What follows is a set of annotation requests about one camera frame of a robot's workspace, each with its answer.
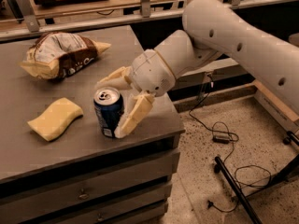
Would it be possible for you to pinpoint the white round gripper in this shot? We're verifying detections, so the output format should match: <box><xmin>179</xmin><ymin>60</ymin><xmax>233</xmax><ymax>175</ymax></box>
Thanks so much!
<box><xmin>95</xmin><ymin>49</ymin><xmax>176</xmax><ymax>138</ymax></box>

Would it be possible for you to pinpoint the blue pepsi can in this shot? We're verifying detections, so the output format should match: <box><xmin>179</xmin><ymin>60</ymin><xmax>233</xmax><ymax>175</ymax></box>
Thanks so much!
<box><xmin>93</xmin><ymin>87</ymin><xmax>124</xmax><ymax>138</ymax></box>

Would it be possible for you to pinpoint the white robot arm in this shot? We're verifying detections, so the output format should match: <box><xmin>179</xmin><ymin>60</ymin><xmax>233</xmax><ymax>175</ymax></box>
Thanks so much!
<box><xmin>96</xmin><ymin>0</ymin><xmax>299</xmax><ymax>138</ymax></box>

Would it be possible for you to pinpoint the yellow sponge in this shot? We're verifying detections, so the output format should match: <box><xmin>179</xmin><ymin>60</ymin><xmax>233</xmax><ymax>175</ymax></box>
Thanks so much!
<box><xmin>27</xmin><ymin>98</ymin><xmax>83</xmax><ymax>142</ymax></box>

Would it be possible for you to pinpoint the brown yellow chip bag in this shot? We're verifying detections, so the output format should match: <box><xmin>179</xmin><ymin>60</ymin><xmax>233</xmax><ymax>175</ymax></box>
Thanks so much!
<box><xmin>20</xmin><ymin>32</ymin><xmax>110</xmax><ymax>79</ymax></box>

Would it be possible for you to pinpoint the grey drawer cabinet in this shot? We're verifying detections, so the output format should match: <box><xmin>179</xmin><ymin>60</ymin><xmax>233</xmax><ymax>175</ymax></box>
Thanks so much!
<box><xmin>0</xmin><ymin>26</ymin><xmax>184</xmax><ymax>224</ymax></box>

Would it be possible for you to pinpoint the black power adapter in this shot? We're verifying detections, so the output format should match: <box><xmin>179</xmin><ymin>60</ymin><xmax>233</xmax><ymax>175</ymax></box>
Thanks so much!
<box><xmin>212</xmin><ymin>135</ymin><xmax>230</xmax><ymax>144</ymax></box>

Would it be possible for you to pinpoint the top drawer knob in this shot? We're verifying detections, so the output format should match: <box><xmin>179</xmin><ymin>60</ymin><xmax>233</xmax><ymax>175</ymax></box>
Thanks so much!
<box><xmin>78</xmin><ymin>189</ymin><xmax>90</xmax><ymax>200</ymax></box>

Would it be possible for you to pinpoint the drawer knob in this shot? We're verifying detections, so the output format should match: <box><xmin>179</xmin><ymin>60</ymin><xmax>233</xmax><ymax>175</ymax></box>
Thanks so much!
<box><xmin>78</xmin><ymin>189</ymin><xmax>90</xmax><ymax>200</ymax></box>
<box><xmin>97</xmin><ymin>213</ymin><xmax>104</xmax><ymax>222</ymax></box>

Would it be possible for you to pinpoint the lower drawer knob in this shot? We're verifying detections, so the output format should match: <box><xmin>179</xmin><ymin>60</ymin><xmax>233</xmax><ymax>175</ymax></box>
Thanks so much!
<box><xmin>97</xmin><ymin>213</ymin><xmax>104</xmax><ymax>222</ymax></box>

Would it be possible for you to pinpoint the black metal stand leg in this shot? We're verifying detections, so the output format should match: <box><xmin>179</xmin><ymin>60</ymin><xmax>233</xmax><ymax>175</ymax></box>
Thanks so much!
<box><xmin>213</xmin><ymin>130</ymin><xmax>299</xmax><ymax>224</ymax></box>

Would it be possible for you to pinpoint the black cable on floor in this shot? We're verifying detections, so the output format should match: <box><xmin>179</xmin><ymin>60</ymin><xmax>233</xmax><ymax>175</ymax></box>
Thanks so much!
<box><xmin>188</xmin><ymin>74</ymin><xmax>273</xmax><ymax>214</ymax></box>

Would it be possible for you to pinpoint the grey metal rail frame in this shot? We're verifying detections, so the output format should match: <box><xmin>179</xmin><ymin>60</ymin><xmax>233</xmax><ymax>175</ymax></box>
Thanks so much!
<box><xmin>0</xmin><ymin>0</ymin><xmax>299</xmax><ymax>93</ymax></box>

